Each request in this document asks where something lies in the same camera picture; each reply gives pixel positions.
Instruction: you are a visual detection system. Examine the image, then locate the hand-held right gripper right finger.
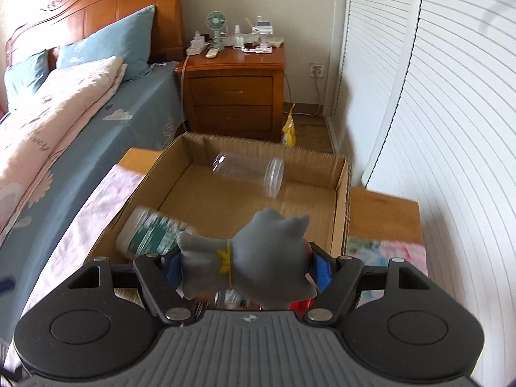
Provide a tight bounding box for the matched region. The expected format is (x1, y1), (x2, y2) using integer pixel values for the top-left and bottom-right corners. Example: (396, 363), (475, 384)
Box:
(305, 248), (430, 324)

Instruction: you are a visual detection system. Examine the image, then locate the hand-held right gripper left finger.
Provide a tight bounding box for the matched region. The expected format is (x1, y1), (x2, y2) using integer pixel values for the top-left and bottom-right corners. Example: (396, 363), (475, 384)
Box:
(68, 253), (193, 324)

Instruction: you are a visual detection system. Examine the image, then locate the red toy car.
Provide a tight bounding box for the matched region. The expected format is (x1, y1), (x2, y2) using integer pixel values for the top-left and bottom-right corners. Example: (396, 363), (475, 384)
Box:
(288, 241), (319, 312)

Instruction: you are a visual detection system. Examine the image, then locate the white jar with green label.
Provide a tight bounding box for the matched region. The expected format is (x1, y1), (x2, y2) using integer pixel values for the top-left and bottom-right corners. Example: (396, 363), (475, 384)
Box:
(116, 205), (198, 261)

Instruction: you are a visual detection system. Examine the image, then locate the grey cat toy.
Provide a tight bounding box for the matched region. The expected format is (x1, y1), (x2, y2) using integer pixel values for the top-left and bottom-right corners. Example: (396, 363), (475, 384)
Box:
(176, 207), (319, 305)

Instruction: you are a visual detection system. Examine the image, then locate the brown cardboard box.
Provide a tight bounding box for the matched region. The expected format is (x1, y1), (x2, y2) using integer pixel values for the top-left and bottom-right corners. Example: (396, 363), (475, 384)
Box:
(83, 131), (353, 264)

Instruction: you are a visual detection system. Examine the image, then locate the clear plastic jar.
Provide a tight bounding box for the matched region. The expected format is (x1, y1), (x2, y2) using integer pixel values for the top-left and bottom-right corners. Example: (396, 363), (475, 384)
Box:
(212, 152), (285, 199)

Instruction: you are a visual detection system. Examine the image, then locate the pink floral cloth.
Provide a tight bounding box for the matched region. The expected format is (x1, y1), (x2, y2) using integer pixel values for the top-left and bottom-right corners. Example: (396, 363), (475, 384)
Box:
(6, 163), (428, 355)

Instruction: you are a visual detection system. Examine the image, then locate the yellow bag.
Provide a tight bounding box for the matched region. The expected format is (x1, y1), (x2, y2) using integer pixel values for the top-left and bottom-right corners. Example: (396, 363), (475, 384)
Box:
(281, 103), (298, 148)

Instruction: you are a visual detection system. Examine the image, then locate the grey-blue bed sheet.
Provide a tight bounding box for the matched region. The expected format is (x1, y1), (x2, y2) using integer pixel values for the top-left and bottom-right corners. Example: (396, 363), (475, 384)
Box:
(0, 61), (187, 355)

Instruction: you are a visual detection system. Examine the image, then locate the pink floral quilt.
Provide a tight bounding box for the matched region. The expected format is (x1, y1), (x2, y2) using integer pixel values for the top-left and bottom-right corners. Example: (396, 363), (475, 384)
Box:
(0, 55), (127, 234)

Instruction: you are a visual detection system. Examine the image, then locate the wide white louvred door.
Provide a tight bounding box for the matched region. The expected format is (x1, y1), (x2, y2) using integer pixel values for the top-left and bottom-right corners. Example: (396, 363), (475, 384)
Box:
(363, 0), (516, 372)

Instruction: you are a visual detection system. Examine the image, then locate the wooden nightstand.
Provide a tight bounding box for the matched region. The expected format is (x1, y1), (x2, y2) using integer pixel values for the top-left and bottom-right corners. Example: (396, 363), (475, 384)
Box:
(174, 42), (287, 144)

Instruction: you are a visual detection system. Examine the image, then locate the small blue pillow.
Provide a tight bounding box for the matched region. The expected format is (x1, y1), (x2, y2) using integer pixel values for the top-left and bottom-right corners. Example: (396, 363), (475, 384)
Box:
(4, 49), (50, 111)

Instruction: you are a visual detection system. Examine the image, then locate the narrow white louvred door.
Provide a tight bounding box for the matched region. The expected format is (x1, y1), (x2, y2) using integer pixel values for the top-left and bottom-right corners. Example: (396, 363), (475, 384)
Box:
(334, 0), (424, 188)

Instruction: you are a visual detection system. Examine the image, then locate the white power strip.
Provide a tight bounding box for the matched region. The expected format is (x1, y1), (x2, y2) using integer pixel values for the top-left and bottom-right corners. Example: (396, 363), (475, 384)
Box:
(186, 30), (212, 55)

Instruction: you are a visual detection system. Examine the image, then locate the large blue pillow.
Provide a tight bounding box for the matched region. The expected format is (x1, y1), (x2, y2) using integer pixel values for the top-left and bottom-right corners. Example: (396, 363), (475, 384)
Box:
(55, 5), (156, 82)

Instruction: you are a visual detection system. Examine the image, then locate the clear phone stand with device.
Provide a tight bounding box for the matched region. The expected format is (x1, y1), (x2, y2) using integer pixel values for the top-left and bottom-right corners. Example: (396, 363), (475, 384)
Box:
(252, 16), (275, 53)

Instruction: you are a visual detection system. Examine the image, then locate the small green desk fan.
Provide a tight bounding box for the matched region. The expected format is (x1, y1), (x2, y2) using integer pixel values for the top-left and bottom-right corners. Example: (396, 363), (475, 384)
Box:
(205, 11), (227, 51)

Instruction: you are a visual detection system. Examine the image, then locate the wooden bed headboard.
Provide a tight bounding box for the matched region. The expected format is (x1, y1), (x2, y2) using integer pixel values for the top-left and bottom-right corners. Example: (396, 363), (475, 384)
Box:
(6, 0), (186, 69)

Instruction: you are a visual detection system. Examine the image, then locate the white cable from low socket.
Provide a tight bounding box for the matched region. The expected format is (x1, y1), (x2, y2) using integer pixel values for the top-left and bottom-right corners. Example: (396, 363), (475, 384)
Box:
(292, 76), (324, 116)

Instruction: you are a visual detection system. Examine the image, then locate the white power strip cable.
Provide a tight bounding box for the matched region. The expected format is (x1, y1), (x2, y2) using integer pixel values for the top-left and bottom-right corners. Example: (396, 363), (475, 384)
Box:
(179, 54), (190, 125)

